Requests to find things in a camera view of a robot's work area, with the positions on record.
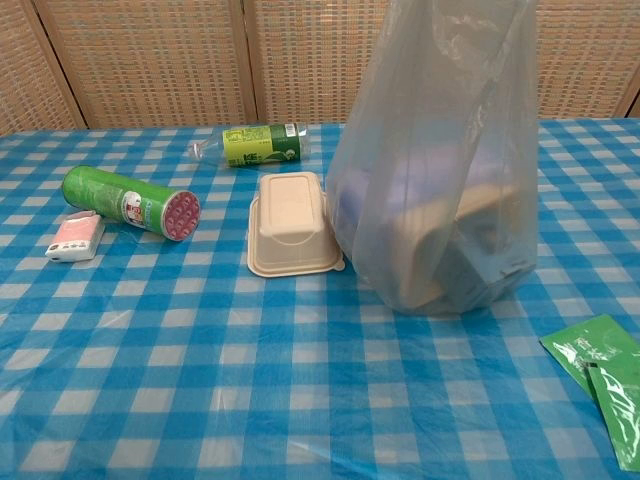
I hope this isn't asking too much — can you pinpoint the woven bamboo folding screen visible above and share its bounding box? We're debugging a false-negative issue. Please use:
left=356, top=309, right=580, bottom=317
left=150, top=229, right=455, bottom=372
left=0, top=0, right=640, bottom=137

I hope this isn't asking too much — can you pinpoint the transparent plastic bag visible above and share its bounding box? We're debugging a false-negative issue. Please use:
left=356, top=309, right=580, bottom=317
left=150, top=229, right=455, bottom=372
left=325, top=0, right=541, bottom=317

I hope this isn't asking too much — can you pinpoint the blue white checkered tablecloth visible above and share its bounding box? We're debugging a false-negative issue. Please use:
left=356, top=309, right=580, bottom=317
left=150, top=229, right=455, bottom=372
left=0, top=117, right=640, bottom=480

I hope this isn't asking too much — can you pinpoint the green foil sachet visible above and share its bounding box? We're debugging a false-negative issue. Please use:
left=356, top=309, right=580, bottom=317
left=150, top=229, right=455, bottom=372
left=584, top=359, right=640, bottom=472
left=538, top=313, right=640, bottom=401

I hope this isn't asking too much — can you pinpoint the green cylindrical chip can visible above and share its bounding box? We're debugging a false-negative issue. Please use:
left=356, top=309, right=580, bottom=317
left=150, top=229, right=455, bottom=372
left=61, top=165, right=202, bottom=245

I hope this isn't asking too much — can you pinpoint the beige box inside bag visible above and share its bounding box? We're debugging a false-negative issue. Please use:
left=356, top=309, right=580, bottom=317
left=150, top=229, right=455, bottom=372
left=394, top=182, right=521, bottom=309

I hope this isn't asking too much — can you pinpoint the beige pulp takeout box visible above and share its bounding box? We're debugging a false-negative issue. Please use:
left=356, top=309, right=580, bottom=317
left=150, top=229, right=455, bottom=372
left=246, top=170, right=346, bottom=279

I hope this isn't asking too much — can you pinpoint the clear bottle with green label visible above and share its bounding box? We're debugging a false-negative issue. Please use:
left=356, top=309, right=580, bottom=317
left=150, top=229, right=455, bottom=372
left=188, top=122, right=312, bottom=169

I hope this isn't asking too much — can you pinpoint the pink tissue pack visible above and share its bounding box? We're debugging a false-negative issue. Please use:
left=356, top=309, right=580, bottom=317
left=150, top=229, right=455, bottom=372
left=44, top=209, right=107, bottom=264

